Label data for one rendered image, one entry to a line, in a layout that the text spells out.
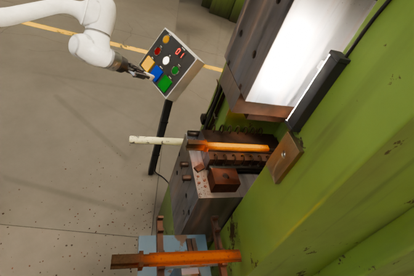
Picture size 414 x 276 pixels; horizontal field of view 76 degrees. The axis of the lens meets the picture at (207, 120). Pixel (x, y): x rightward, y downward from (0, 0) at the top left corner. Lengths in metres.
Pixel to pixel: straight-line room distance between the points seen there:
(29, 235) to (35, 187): 0.34
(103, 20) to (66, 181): 1.39
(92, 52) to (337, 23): 0.87
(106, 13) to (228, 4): 4.87
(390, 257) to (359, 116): 0.69
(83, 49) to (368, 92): 0.96
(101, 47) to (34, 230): 1.33
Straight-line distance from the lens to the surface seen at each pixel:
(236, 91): 0.99
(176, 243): 1.29
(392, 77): 0.71
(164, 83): 1.51
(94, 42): 1.18
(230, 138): 1.33
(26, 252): 2.05
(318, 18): 0.86
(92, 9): 1.22
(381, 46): 0.74
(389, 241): 1.28
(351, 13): 0.91
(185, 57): 1.48
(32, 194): 2.24
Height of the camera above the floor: 1.85
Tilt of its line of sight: 39 degrees down
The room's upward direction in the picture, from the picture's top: 21 degrees clockwise
